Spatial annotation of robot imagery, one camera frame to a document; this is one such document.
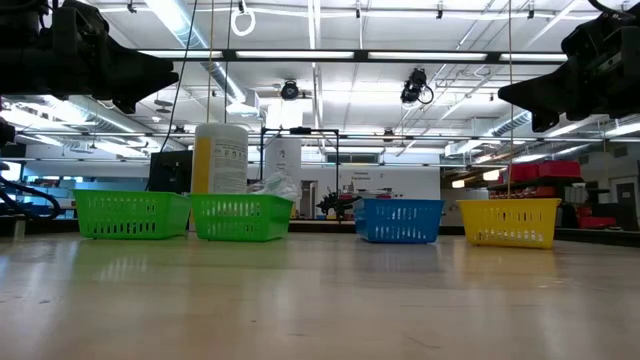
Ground blue plastic basket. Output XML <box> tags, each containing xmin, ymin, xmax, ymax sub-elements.
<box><xmin>352</xmin><ymin>198</ymin><xmax>445</xmax><ymax>245</ymax></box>

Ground black hanging camera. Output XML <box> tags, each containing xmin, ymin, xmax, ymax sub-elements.
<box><xmin>399</xmin><ymin>68</ymin><xmax>435</xmax><ymax>106</ymax></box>

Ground black overhead camera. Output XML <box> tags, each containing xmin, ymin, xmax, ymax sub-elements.
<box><xmin>279</xmin><ymin>79</ymin><xmax>300</xmax><ymax>101</ymax></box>

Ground yellow plastic basket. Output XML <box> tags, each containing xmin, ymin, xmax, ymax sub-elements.
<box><xmin>457</xmin><ymin>198</ymin><xmax>563</xmax><ymax>250</ymax></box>

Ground dark door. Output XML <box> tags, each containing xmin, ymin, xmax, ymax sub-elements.
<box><xmin>616</xmin><ymin>182</ymin><xmax>640</xmax><ymax>231</ymax></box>

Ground black corrugated cable hose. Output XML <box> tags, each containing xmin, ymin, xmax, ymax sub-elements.
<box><xmin>0</xmin><ymin>169</ymin><xmax>64</xmax><ymax>221</ymax></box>

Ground small red storage bin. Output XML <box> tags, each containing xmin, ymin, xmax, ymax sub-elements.
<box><xmin>574</xmin><ymin>215</ymin><xmax>617</xmax><ymax>230</ymax></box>

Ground white wipes canister yellow label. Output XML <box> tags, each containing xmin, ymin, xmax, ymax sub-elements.
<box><xmin>189</xmin><ymin>123</ymin><xmax>250</xmax><ymax>232</ymax></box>

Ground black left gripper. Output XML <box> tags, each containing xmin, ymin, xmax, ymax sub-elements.
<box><xmin>49</xmin><ymin>0</ymin><xmax>180</xmax><ymax>115</ymax></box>

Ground black monitor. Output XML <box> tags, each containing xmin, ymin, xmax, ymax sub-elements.
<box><xmin>148</xmin><ymin>149</ymin><xmax>194</xmax><ymax>194</ymax></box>

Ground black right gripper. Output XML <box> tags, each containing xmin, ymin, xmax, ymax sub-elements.
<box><xmin>497</xmin><ymin>12</ymin><xmax>640</xmax><ymax>134</ymax></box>

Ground white cable ring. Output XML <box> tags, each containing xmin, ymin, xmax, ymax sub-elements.
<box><xmin>229</xmin><ymin>7</ymin><xmax>257</xmax><ymax>38</ymax></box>

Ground large red storage bins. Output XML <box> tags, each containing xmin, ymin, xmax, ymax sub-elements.
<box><xmin>509</xmin><ymin>159</ymin><xmax>583</xmax><ymax>184</ymax></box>

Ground clear plastic wrapper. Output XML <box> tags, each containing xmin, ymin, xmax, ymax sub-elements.
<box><xmin>247</xmin><ymin>171</ymin><xmax>304</xmax><ymax>202</ymax></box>

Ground black hanging cable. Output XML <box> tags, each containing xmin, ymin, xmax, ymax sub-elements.
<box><xmin>144</xmin><ymin>0</ymin><xmax>200</xmax><ymax>191</ymax></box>

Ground green plastic basket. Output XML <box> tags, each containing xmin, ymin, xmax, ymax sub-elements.
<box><xmin>189</xmin><ymin>193</ymin><xmax>295</xmax><ymax>243</ymax></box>
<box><xmin>73</xmin><ymin>188</ymin><xmax>193</xmax><ymax>240</ymax></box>

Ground black overhead frame bar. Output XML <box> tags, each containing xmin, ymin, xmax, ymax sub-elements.
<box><xmin>134</xmin><ymin>48</ymin><xmax>569</xmax><ymax>64</ymax></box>

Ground black background rig frame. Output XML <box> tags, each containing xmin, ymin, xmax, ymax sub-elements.
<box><xmin>258</xmin><ymin>126</ymin><xmax>341</xmax><ymax>224</ymax></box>

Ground white poster pillar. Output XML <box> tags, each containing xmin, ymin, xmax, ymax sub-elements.
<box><xmin>263</xmin><ymin>137</ymin><xmax>303</xmax><ymax>187</ymax></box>

